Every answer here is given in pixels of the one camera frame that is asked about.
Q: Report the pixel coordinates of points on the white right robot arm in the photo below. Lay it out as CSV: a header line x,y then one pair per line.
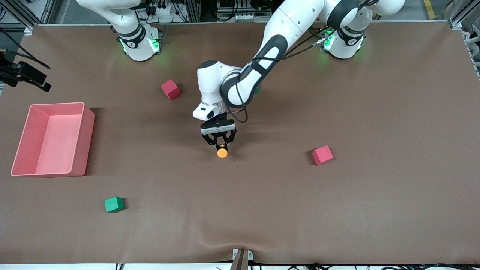
x,y
138,48

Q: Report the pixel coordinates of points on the long white power strip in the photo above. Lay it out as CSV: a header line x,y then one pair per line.
x,y
243,17

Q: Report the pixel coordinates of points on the white power strip with plugs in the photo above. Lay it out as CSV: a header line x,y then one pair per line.
x,y
163,10

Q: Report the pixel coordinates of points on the pink foam cube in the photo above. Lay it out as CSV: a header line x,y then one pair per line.
x,y
322,155
170,89

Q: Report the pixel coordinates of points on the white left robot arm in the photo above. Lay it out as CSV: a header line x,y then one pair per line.
x,y
288,22

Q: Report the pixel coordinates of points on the pink plastic bin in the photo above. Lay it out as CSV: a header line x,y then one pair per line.
x,y
26,142

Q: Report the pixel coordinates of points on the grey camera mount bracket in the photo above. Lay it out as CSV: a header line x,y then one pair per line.
x,y
242,258

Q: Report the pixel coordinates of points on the brown table cover sheet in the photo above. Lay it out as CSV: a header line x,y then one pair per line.
x,y
240,210

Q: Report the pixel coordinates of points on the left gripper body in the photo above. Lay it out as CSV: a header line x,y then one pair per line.
x,y
218,124

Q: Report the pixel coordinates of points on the yellow mushroom push button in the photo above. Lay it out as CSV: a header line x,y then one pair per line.
x,y
222,152

